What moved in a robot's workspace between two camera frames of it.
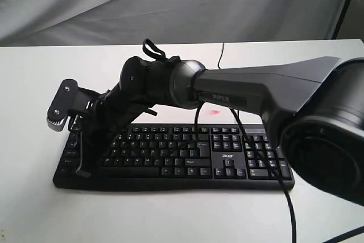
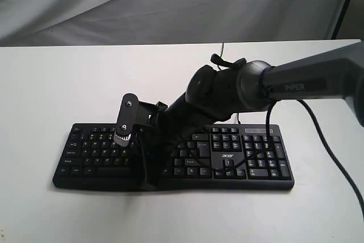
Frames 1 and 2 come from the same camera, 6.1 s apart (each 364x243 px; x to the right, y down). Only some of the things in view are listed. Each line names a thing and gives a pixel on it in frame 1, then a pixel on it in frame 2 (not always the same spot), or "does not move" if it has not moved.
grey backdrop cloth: (61, 7) does not move
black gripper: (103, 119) -> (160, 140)
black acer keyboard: (177, 157) does not move
